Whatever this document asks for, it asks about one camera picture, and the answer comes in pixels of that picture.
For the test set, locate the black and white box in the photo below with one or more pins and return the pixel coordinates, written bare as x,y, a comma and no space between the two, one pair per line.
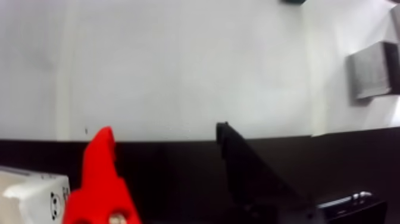
368,68

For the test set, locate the black hard case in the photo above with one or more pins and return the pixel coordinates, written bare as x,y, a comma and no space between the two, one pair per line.
353,211

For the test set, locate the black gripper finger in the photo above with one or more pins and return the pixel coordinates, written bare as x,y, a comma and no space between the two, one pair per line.
247,175

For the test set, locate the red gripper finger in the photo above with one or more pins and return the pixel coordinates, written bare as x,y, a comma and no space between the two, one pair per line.
100,187

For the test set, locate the white cardboard tray box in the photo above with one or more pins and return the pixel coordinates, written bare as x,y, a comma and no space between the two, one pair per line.
31,200

